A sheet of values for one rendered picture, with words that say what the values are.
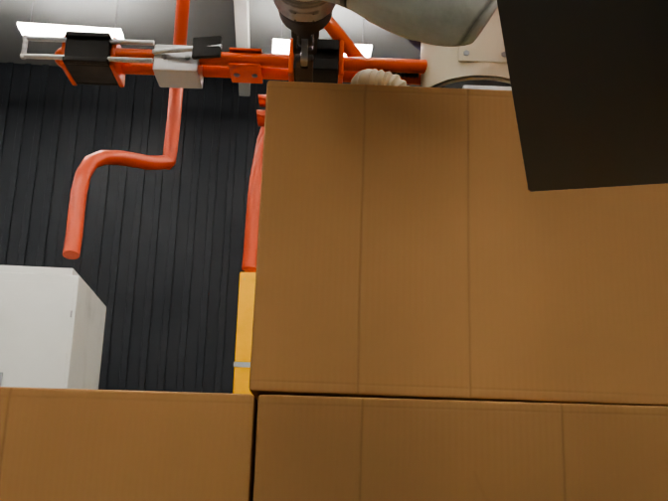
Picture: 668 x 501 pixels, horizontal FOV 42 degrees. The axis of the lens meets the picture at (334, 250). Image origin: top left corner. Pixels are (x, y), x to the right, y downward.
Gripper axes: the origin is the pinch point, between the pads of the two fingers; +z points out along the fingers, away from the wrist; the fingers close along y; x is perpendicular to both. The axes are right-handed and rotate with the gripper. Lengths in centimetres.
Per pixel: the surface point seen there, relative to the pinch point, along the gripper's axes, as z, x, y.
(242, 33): 851, -103, -483
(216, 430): -21, -8, 57
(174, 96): 793, -170, -366
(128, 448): -21, -18, 60
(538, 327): -21, 30, 44
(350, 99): -21.0, 6.3, 15.2
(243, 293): 711, -71, -118
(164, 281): 1029, -207, -201
